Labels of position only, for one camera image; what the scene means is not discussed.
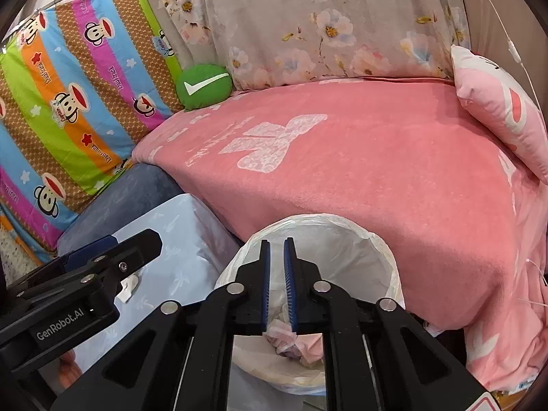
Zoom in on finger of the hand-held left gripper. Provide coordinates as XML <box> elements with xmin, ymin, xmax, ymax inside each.
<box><xmin>36</xmin><ymin>236</ymin><xmax>120</xmax><ymax>277</ymax></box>
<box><xmin>17</xmin><ymin>228</ymin><xmax>164</xmax><ymax>306</ymax></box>

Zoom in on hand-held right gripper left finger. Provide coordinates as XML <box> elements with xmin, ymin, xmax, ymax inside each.
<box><xmin>51</xmin><ymin>239</ymin><xmax>272</xmax><ymax>411</ymax></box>

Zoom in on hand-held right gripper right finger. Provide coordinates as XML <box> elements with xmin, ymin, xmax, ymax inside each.
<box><xmin>283</xmin><ymin>238</ymin><xmax>501</xmax><ymax>411</ymax></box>

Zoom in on white pink tissue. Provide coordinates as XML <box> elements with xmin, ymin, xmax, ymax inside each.
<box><xmin>266</xmin><ymin>319</ymin><xmax>324</xmax><ymax>366</ymax></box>

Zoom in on bin with white plastic bag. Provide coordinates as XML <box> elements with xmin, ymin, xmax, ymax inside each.
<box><xmin>214</xmin><ymin>213</ymin><xmax>407</xmax><ymax>397</ymax></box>

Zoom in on person's left hand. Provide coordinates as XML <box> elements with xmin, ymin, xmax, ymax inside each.
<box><xmin>57</xmin><ymin>350</ymin><xmax>83</xmax><ymax>395</ymax></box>

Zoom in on small white tissue scrap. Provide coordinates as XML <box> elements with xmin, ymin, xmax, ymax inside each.
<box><xmin>117</xmin><ymin>275</ymin><xmax>140</xmax><ymax>302</ymax></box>

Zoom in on blue grey cushion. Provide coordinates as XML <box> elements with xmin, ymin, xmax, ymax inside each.
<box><xmin>58</xmin><ymin>163</ymin><xmax>185</xmax><ymax>245</ymax></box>

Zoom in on pink blanket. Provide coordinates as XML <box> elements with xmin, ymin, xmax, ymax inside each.
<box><xmin>132</xmin><ymin>78</ymin><xmax>548</xmax><ymax>390</ymax></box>

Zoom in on colourful striped monkey blanket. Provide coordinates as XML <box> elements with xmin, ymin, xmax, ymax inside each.
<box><xmin>0</xmin><ymin>0</ymin><xmax>185</xmax><ymax>264</ymax></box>

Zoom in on green round cushion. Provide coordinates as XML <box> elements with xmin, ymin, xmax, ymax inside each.
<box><xmin>175</xmin><ymin>64</ymin><xmax>233</xmax><ymax>111</ymax></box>

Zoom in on grey floral cloth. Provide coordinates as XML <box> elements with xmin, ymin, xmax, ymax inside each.
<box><xmin>146</xmin><ymin>0</ymin><xmax>472</xmax><ymax>92</ymax></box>

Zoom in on pink printed pillow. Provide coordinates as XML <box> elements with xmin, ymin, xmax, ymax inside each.
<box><xmin>450</xmin><ymin>45</ymin><xmax>548</xmax><ymax>183</ymax></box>

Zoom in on white cable with switch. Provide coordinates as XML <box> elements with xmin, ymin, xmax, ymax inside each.
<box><xmin>466</xmin><ymin>0</ymin><xmax>548</xmax><ymax>307</ymax></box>

